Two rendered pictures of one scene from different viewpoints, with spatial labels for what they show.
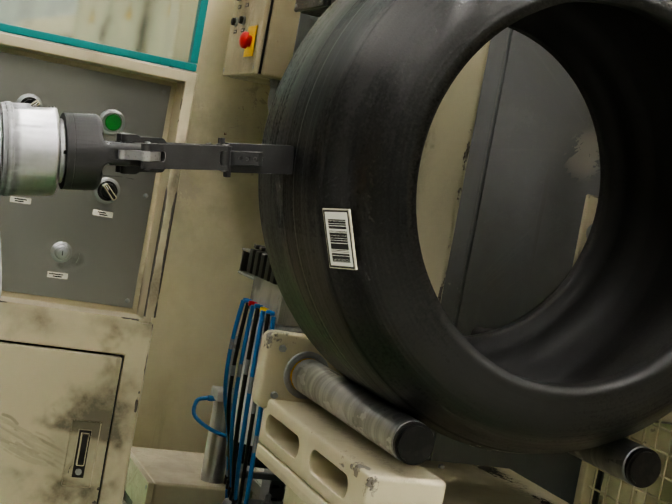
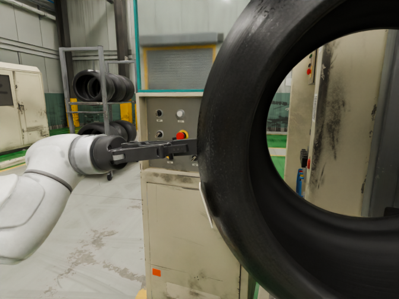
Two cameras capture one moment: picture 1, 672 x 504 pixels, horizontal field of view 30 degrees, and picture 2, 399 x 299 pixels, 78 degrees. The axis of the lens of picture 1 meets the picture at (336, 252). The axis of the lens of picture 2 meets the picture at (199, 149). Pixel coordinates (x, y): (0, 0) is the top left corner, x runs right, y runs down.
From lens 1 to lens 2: 0.99 m
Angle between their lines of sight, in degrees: 41
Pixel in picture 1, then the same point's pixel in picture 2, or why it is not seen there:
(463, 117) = (369, 91)
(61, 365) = not seen: hidden behind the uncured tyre
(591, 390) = not seen: outside the picture
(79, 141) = (97, 151)
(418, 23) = (235, 43)
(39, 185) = (90, 171)
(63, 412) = not seen: hidden behind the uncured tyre
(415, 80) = (234, 89)
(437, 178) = (354, 127)
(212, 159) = (152, 153)
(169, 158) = (128, 156)
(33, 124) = (79, 146)
